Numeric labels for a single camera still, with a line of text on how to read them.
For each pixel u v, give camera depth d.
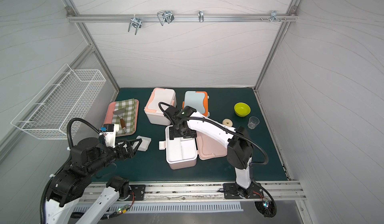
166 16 0.76
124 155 0.54
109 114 1.04
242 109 1.07
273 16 0.77
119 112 1.05
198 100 0.93
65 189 0.40
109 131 0.54
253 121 0.98
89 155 0.45
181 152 0.77
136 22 0.80
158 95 0.98
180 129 0.67
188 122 0.55
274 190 0.77
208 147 0.79
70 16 0.77
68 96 0.73
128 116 1.04
